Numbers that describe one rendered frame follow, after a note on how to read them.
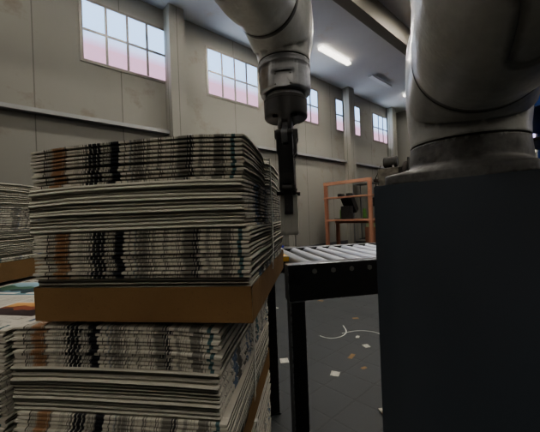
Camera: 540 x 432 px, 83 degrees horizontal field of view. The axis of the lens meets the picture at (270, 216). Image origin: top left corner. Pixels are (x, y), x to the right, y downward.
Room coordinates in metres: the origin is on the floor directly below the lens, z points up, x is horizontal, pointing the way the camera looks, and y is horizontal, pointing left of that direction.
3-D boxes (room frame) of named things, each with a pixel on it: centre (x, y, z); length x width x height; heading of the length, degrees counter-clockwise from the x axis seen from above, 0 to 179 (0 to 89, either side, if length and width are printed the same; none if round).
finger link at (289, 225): (0.53, -0.03, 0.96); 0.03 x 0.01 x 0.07; 82
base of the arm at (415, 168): (0.48, -0.31, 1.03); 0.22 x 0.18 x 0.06; 133
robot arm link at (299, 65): (0.53, -0.03, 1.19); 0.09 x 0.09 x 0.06
